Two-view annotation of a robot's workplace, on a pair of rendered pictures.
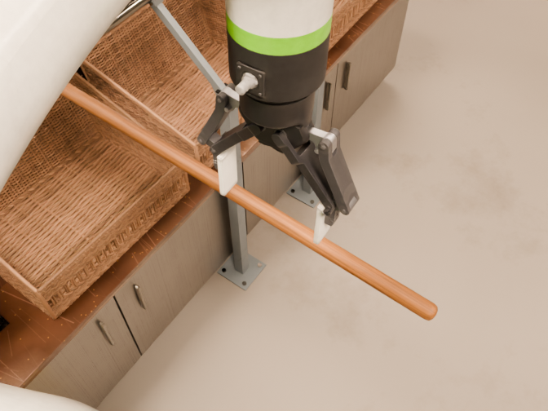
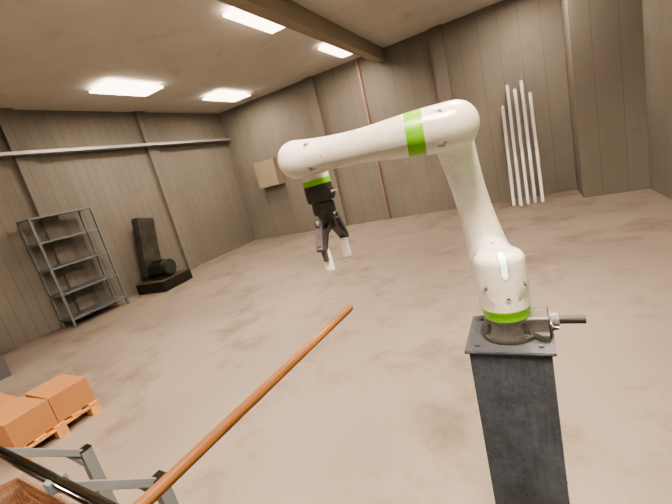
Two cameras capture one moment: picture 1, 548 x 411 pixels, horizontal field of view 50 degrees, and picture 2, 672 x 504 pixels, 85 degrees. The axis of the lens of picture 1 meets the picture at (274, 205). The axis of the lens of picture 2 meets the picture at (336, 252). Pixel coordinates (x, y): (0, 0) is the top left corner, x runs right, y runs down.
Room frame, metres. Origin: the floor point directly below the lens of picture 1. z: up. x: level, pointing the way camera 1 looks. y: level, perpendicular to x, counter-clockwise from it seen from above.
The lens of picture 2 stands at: (0.50, 1.19, 1.76)
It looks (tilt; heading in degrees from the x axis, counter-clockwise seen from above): 13 degrees down; 267
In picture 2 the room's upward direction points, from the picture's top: 14 degrees counter-clockwise
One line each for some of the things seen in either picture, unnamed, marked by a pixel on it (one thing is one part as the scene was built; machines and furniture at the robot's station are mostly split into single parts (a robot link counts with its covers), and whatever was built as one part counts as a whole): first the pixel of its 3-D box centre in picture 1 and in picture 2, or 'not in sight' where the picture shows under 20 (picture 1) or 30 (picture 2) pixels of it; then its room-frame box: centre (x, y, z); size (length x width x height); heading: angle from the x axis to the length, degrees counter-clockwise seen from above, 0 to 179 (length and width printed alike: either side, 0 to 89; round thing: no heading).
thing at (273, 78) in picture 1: (276, 53); (320, 193); (0.43, 0.00, 1.69); 0.12 x 0.09 x 0.06; 148
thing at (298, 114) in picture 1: (276, 110); (326, 215); (0.43, 0.00, 1.62); 0.08 x 0.07 x 0.09; 58
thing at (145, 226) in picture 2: not in sight; (154, 252); (4.13, -7.60, 0.86); 1.03 x 1.02 x 1.72; 147
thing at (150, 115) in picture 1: (194, 68); not in sight; (1.53, 0.26, 0.72); 0.56 x 0.49 x 0.28; 145
